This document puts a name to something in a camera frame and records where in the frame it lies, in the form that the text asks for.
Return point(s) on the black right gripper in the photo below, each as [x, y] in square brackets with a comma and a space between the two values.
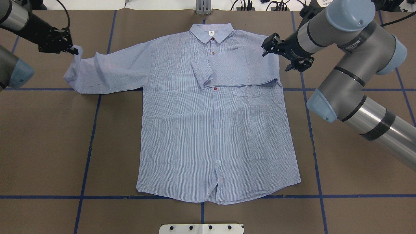
[291, 47]

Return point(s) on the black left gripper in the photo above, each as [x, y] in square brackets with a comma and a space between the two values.
[36, 32]

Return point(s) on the light blue striped shirt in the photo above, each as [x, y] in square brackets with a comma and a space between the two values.
[214, 122]

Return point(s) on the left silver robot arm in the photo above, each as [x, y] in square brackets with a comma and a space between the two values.
[19, 20]

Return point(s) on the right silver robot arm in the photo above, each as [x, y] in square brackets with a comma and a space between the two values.
[368, 50]

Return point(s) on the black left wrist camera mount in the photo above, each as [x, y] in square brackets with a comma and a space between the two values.
[57, 41]

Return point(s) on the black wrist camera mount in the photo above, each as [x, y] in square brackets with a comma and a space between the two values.
[300, 65]
[57, 41]

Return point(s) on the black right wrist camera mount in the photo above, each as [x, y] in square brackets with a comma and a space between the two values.
[300, 65]

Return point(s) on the aluminium frame post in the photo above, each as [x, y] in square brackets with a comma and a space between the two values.
[203, 7]

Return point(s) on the white camera pillar base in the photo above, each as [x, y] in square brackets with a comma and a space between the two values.
[202, 229]

